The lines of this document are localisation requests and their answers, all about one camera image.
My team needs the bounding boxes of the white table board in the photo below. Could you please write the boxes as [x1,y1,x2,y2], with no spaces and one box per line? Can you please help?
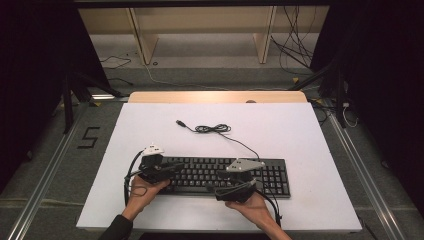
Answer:
[75,102,364,234]

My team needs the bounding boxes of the black curtain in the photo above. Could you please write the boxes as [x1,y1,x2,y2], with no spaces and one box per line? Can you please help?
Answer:
[0,0,112,195]
[309,0,424,218]

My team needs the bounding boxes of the aluminium floor rail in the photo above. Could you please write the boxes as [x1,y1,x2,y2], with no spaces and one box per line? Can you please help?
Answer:
[6,102,92,240]
[324,102,406,240]

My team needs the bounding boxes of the person's left hand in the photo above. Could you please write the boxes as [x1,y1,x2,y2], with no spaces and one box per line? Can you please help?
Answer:
[125,175,171,218]

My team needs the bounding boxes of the black frame bar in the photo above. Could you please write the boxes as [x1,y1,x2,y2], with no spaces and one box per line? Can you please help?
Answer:
[72,0,335,9]

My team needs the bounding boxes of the black computer keyboard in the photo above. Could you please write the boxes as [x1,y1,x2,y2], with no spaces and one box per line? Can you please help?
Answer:
[155,156,292,199]

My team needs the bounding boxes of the thin black floor cable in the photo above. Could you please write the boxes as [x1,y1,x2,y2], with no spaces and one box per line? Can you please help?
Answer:
[99,54,133,71]

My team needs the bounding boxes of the bundle of black floor cables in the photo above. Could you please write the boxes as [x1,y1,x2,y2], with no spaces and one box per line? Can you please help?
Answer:
[269,5,322,76]

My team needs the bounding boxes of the black metal stand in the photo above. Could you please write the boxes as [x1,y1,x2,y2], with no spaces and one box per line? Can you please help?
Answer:
[60,69,126,135]
[288,59,350,130]

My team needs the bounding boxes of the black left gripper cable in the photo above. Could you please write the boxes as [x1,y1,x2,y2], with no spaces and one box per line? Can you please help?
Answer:
[122,149,148,207]

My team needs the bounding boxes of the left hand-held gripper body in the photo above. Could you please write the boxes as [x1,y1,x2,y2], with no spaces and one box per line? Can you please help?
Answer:
[137,143,175,185]

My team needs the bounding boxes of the beige wooden shelf unit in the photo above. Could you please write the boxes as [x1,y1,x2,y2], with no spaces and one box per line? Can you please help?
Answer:
[78,5,331,66]

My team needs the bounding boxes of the wooden table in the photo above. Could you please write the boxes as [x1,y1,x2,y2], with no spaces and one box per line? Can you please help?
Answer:
[127,90,308,104]

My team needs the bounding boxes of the short white cable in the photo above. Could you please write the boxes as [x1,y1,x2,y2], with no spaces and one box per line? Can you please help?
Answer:
[341,101,360,129]

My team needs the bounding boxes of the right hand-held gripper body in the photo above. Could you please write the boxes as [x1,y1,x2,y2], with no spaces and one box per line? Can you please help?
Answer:
[214,158,266,204]

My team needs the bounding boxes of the person's right hand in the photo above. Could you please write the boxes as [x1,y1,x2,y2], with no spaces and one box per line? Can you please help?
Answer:
[224,192,275,228]

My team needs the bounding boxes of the black keyboard cable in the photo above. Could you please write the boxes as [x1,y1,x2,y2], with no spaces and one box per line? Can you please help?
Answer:
[175,119,261,161]

